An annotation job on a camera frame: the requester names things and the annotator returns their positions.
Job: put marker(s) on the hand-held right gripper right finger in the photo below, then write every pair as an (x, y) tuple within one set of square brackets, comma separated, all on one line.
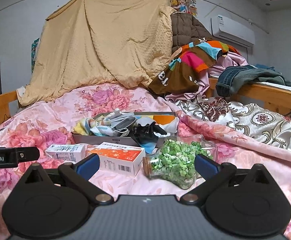
[(206, 167)]

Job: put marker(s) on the colourful wall poster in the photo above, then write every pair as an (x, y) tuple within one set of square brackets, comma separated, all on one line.
[(183, 2)]

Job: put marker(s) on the glass jar of green stars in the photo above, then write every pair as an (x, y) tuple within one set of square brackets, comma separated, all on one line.
[(175, 162)]

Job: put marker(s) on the blue jeans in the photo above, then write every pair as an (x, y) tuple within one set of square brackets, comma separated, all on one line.
[(229, 80)]

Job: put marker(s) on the yellow cartoon cloth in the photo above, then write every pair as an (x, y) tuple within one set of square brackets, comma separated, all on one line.
[(84, 127)]

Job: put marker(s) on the blue cartoon cloth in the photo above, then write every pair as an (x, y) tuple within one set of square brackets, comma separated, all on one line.
[(149, 148)]

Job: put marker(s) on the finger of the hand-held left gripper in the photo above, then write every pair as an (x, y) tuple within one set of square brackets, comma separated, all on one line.
[(28, 154)]

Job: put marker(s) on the white gauze cloth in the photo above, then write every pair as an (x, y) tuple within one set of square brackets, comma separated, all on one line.
[(115, 113)]

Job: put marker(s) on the orange cloth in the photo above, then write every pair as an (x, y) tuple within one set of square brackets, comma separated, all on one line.
[(164, 119)]

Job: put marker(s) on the white air conditioner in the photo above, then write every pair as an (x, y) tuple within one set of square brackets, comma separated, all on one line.
[(233, 30)]

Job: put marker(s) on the orange white medicine box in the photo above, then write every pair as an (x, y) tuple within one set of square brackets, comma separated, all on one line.
[(120, 160)]

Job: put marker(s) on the grey face mask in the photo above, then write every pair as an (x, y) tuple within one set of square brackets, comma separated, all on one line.
[(125, 125)]

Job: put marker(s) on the black cloth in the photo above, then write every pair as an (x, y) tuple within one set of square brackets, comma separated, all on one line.
[(145, 132)]

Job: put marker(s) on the brown colourful striped cloth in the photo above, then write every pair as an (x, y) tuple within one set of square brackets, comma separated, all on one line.
[(183, 75)]

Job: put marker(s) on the pink garment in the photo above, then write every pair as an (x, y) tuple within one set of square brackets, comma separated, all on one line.
[(230, 60)]

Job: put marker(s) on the yellow dotted blanket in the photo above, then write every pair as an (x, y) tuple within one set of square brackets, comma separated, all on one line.
[(98, 42)]

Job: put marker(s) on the white blue printed cloth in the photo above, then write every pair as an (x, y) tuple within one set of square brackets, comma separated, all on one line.
[(101, 130)]

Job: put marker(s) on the pink floral bedsheet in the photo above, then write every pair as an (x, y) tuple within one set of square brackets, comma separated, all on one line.
[(48, 115)]

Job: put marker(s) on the brown quilted blanket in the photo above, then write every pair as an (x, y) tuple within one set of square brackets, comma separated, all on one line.
[(185, 30)]

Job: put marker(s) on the wooden bed side rail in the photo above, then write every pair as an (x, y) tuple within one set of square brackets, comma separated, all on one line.
[(0, 102)]

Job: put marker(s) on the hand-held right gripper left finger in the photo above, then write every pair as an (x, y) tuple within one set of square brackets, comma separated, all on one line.
[(88, 167)]

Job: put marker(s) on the beige red ornate blanket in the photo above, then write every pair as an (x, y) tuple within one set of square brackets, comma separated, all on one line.
[(260, 122)]

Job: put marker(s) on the teal wall poster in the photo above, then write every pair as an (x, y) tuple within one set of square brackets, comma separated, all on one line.
[(34, 55)]

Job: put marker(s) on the shallow box with cartoon picture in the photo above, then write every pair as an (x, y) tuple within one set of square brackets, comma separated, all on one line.
[(98, 139)]

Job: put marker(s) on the white blue medicine box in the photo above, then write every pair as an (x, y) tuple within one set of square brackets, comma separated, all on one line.
[(65, 152)]

